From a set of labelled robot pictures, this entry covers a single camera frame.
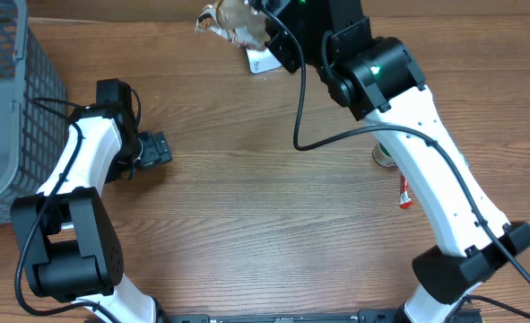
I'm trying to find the beige snack bag red label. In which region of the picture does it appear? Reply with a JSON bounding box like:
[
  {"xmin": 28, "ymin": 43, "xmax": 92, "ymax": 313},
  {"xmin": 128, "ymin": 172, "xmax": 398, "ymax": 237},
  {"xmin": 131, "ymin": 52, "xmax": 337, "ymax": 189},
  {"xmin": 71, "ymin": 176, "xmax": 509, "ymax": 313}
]
[{"xmin": 195, "ymin": 0, "xmax": 271, "ymax": 51}]

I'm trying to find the green lid jar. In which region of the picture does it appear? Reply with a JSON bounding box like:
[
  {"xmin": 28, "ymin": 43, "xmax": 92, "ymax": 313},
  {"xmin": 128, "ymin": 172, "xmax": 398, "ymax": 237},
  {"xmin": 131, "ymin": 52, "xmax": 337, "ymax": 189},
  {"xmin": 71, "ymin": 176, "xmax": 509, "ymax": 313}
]
[{"xmin": 372, "ymin": 143, "xmax": 396, "ymax": 168}]

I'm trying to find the red stick sachet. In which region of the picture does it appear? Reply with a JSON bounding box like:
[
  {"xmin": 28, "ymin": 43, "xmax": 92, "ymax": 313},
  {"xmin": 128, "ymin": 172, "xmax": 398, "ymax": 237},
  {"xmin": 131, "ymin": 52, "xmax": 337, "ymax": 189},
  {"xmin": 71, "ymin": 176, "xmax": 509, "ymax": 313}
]
[{"xmin": 399, "ymin": 173, "xmax": 413, "ymax": 209}]

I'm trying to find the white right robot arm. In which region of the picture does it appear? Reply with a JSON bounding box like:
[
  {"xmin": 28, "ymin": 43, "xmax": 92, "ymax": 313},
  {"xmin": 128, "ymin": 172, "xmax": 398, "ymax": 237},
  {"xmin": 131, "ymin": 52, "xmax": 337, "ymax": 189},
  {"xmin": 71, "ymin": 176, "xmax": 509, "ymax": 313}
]
[{"xmin": 253, "ymin": 1, "xmax": 530, "ymax": 322}]

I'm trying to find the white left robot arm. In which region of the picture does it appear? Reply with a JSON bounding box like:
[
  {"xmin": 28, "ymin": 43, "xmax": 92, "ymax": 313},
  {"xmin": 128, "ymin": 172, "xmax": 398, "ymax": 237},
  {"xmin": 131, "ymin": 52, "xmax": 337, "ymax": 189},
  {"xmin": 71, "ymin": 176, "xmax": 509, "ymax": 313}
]
[{"xmin": 10, "ymin": 101, "xmax": 169, "ymax": 322}]

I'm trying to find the white barcode scanner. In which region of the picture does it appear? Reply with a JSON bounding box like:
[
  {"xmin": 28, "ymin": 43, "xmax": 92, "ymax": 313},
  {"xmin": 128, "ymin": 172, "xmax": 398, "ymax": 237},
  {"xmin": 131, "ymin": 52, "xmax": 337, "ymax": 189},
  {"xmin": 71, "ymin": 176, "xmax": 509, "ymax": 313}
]
[{"xmin": 246, "ymin": 48, "xmax": 282, "ymax": 74}]

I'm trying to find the grey plastic mesh basket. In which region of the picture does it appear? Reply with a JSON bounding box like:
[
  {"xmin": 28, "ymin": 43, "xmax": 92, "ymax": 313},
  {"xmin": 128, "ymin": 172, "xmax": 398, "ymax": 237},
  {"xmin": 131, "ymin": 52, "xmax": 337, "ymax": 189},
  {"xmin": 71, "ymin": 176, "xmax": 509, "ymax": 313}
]
[{"xmin": 0, "ymin": 0, "xmax": 67, "ymax": 224}]

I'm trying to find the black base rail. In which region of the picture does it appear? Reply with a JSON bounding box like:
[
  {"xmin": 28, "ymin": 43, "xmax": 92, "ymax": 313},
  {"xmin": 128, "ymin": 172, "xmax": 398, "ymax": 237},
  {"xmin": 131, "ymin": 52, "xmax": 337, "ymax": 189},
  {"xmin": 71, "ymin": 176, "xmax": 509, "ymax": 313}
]
[{"xmin": 156, "ymin": 308, "xmax": 485, "ymax": 323}]

